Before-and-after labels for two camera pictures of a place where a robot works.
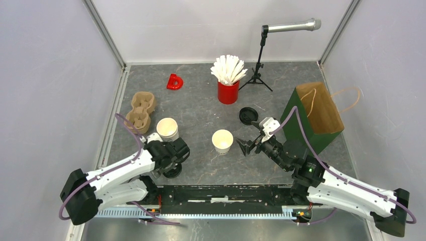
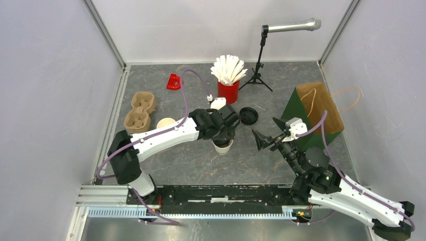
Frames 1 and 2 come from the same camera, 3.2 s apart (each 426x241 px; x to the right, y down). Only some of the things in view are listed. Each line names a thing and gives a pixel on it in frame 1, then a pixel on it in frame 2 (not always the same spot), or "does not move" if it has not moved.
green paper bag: x=319 y=116 does not move
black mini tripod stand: x=256 y=76 does not move
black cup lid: x=247 y=115 does not move
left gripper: x=177 y=160 to x=228 y=133
